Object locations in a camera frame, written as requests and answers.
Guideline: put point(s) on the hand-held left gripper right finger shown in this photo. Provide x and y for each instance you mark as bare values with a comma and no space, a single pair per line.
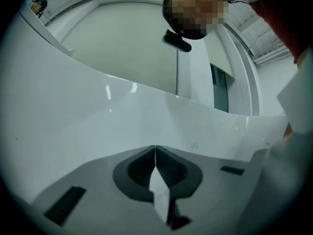
207,192

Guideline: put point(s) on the black head-mounted camera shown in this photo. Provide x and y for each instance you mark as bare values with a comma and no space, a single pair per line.
177,41

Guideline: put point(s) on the person's head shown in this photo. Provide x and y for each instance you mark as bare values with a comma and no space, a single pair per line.
195,8

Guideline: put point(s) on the person's red shirt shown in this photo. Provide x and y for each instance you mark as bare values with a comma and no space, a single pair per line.
281,13

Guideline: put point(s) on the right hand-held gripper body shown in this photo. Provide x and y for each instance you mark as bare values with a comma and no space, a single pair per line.
300,101

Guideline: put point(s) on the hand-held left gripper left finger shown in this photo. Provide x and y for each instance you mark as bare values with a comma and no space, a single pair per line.
97,180

